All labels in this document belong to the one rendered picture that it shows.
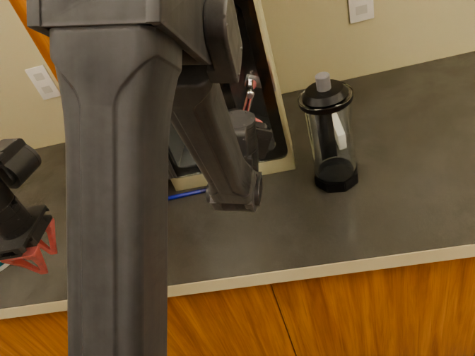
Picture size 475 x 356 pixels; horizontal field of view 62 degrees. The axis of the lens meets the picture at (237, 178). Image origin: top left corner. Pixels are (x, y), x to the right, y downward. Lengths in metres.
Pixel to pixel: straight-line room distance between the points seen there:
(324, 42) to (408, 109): 0.34
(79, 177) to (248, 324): 0.84
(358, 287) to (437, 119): 0.48
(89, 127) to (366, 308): 0.85
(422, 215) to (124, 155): 0.72
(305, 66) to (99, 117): 1.15
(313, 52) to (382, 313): 0.78
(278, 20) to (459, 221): 0.76
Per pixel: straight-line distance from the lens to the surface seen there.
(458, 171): 0.97
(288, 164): 1.00
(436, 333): 1.14
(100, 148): 0.22
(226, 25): 0.29
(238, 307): 0.97
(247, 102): 0.83
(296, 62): 1.33
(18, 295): 1.08
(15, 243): 0.75
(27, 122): 1.65
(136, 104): 0.22
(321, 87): 0.81
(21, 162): 0.75
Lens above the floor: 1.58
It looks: 38 degrees down
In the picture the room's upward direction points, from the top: 19 degrees counter-clockwise
